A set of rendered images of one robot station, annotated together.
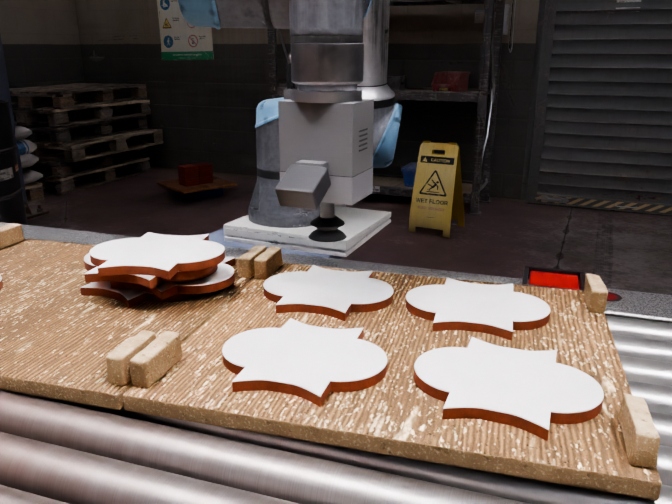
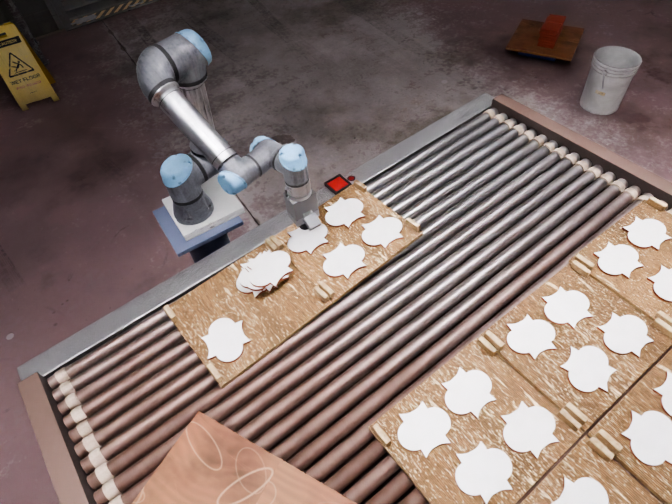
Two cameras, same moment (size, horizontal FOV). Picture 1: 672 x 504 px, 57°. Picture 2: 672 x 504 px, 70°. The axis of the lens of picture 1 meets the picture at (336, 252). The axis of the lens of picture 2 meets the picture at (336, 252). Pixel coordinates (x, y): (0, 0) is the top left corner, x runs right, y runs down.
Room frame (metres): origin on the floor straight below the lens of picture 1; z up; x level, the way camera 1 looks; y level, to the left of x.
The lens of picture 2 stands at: (-0.09, 0.80, 2.20)
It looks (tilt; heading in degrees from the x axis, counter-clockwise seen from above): 51 degrees down; 309
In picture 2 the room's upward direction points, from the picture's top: 7 degrees counter-clockwise
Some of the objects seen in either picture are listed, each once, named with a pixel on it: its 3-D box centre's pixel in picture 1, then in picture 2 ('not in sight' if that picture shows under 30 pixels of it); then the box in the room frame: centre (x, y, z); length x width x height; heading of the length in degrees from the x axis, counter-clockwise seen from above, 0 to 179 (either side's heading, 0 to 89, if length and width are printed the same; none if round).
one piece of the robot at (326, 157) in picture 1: (315, 145); (304, 207); (0.65, 0.02, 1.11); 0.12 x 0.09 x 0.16; 157
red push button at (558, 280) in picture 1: (553, 285); (338, 184); (0.73, -0.28, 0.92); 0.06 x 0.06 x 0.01; 71
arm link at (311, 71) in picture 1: (324, 66); (297, 185); (0.67, 0.01, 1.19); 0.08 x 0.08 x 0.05
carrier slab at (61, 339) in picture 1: (55, 299); (247, 307); (0.67, 0.33, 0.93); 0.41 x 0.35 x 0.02; 74
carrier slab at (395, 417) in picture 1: (401, 341); (345, 237); (0.56, -0.07, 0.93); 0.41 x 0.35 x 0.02; 75
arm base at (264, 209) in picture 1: (287, 192); (190, 201); (1.15, 0.09, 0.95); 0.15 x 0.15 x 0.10
